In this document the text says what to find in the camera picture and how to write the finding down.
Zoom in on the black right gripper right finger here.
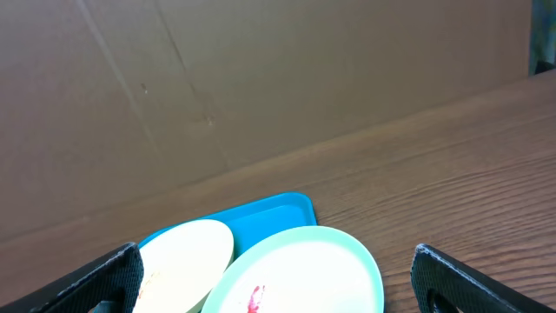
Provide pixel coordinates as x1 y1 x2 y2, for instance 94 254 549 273
410 243 555 313

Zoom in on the light blue plate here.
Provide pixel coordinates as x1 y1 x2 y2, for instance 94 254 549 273
202 226 385 313

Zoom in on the blue plastic tray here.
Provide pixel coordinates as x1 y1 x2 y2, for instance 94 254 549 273
139 192 317 264

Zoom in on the yellow plate front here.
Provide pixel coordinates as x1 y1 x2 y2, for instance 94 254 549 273
133 219 234 313

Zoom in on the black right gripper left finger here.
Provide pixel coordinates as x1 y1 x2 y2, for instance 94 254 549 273
1 243 144 313

